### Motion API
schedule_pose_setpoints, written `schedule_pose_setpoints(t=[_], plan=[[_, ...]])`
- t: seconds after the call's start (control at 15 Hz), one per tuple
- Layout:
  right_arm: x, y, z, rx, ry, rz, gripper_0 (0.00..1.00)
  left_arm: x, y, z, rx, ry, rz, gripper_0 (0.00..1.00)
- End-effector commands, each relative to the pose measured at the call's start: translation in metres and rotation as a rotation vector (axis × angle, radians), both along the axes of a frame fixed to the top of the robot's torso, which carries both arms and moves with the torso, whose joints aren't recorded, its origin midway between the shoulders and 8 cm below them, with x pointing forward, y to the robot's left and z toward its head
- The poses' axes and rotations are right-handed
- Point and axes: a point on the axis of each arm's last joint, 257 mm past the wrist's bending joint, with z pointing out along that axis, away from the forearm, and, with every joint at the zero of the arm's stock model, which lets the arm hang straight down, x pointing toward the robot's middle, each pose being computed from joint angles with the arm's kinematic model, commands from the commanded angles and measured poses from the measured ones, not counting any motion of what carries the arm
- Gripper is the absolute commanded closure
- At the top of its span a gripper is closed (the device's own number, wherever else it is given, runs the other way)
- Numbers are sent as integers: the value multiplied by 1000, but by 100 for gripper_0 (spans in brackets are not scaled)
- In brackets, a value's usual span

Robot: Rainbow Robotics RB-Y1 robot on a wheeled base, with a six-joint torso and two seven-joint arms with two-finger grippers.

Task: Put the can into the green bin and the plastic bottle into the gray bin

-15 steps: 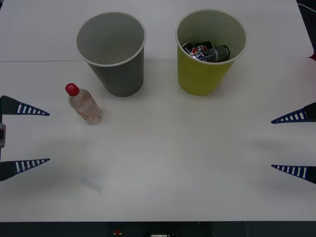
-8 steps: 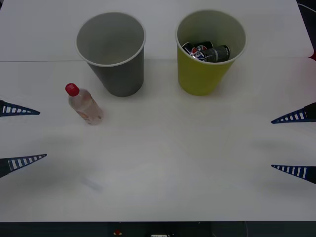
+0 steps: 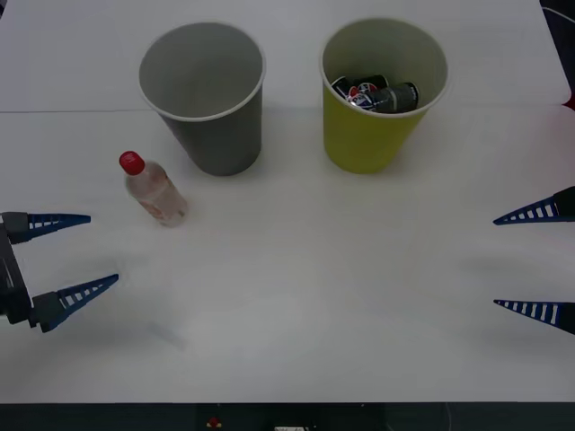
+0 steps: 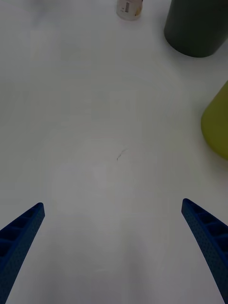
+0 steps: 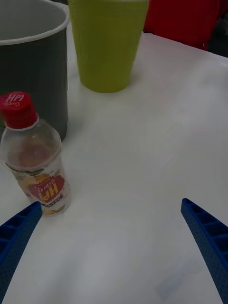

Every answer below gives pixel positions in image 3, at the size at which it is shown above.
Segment yellow-green waste bin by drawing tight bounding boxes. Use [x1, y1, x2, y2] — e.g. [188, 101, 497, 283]
[318, 16, 450, 176]

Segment clear bottle with red cap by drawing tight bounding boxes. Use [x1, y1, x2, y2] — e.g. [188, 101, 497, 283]
[118, 150, 190, 229]

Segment dark grey can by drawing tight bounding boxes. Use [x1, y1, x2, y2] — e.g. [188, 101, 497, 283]
[370, 81, 421, 114]

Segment black can red-blue print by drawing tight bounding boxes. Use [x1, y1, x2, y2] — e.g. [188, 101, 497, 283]
[331, 74, 390, 111]

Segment grey waste bin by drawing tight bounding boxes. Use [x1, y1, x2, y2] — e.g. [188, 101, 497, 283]
[137, 21, 267, 178]

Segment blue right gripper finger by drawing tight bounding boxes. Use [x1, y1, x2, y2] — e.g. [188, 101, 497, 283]
[492, 185, 575, 226]
[492, 298, 575, 336]

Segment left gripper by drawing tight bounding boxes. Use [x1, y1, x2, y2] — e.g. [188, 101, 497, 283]
[0, 212, 120, 334]

